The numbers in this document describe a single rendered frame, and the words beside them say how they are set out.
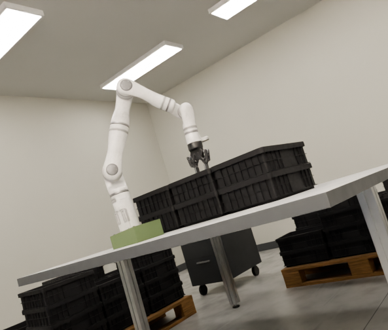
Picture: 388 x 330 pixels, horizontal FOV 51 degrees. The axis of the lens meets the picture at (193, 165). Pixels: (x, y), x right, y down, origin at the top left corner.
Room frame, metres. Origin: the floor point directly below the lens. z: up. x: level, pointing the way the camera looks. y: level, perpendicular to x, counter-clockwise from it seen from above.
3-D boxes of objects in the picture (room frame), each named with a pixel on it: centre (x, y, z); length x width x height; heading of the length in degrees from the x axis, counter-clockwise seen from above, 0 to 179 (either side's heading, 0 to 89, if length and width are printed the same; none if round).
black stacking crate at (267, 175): (1.90, -0.31, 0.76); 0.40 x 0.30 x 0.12; 139
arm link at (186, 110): (1.99, -0.04, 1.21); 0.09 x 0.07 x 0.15; 14
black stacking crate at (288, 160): (1.90, -0.31, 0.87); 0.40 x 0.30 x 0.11; 139
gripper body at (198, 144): (1.99, -0.03, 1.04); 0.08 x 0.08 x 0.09
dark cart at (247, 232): (4.04, -0.01, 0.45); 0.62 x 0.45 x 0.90; 143
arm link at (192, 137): (2.01, -0.05, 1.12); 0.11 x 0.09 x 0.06; 139
